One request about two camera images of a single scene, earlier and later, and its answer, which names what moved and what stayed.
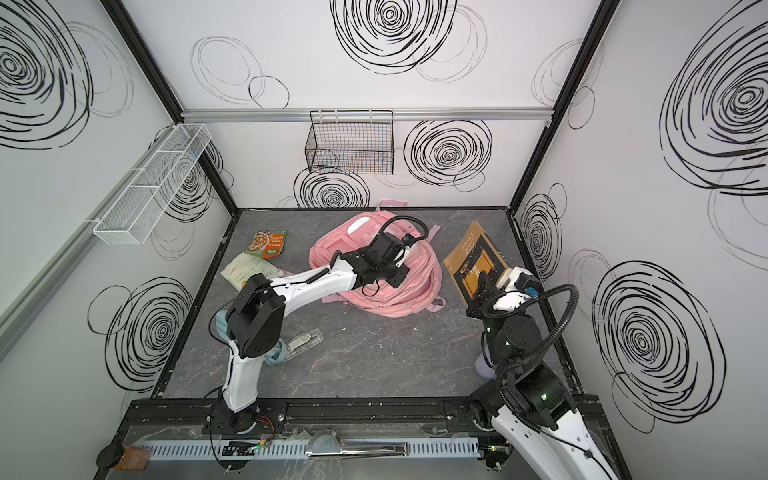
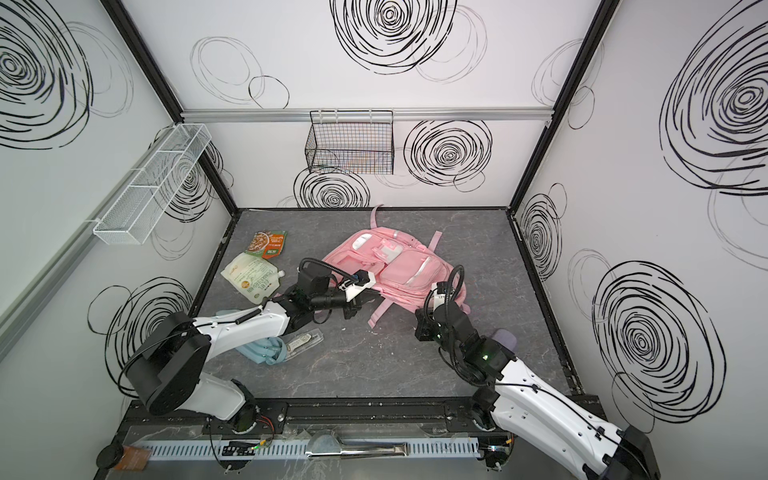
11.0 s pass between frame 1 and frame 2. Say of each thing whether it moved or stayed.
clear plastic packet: stayed
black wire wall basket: stayed
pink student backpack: moved
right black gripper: moved
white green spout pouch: stayed
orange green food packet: stayed
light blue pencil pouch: stayed
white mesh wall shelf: stayed
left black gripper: moved
